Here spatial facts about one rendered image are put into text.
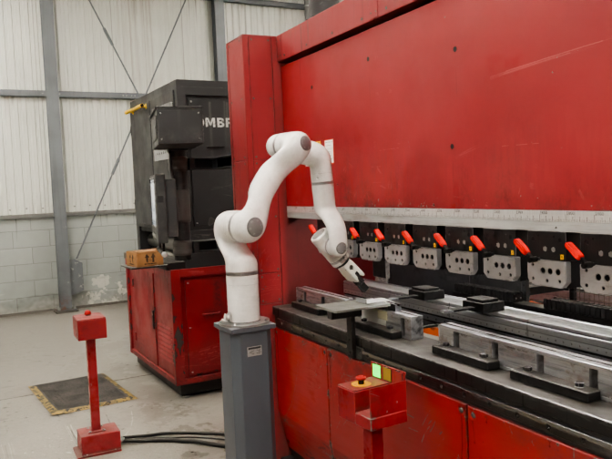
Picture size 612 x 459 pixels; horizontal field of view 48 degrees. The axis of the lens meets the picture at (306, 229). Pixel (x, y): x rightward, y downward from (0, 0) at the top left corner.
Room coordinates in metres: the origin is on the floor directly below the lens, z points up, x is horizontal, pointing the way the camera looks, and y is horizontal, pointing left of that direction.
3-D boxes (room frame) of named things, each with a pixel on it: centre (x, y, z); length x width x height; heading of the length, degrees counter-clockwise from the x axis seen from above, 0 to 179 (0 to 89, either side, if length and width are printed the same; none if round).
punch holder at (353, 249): (3.11, -0.21, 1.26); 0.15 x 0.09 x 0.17; 26
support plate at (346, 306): (2.84, -0.18, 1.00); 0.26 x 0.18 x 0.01; 116
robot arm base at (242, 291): (2.54, 0.25, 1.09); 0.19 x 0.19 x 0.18
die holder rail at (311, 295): (3.40, -0.07, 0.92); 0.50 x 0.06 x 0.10; 26
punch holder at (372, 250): (2.93, -0.30, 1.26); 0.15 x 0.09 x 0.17; 26
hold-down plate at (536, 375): (1.98, -0.71, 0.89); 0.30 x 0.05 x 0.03; 26
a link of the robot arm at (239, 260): (2.56, 0.27, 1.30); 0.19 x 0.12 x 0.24; 38
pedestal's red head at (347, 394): (2.40, -0.21, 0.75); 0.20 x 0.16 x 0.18; 31
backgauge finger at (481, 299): (2.64, -0.62, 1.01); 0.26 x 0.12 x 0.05; 116
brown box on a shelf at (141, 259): (4.86, 1.17, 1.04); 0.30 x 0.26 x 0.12; 29
